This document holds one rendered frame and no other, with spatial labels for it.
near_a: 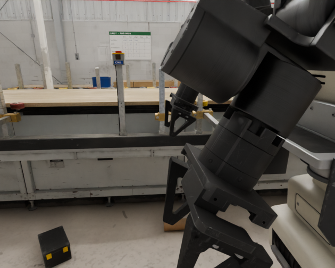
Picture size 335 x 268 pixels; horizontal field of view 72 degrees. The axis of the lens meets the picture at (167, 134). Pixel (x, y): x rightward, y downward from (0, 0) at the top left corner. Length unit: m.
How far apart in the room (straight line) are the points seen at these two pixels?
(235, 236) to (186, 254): 0.04
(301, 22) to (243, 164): 0.12
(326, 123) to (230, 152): 0.35
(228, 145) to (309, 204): 0.46
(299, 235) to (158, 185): 1.50
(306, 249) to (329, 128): 0.26
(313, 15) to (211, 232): 0.17
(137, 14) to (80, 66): 2.67
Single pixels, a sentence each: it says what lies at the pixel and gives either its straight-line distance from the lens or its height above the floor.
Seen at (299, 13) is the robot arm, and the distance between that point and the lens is 0.22.
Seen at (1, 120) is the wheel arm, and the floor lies 0.84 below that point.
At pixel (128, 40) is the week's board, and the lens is 8.67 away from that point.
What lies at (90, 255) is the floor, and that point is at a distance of 1.73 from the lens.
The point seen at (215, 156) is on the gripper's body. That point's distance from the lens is 0.20.
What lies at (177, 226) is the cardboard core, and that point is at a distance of 1.77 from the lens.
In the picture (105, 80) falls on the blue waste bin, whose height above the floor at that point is 0.62.
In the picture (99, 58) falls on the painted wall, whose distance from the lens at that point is 8.80.
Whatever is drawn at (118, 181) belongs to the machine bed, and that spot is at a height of 0.22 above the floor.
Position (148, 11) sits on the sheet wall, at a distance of 8.78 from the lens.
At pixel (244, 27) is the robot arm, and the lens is 0.19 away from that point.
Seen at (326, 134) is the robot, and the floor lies 1.05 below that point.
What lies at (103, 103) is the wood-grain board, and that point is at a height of 0.89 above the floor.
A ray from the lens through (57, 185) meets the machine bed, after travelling 2.13.
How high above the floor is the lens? 1.18
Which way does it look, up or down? 18 degrees down
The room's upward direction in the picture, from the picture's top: straight up
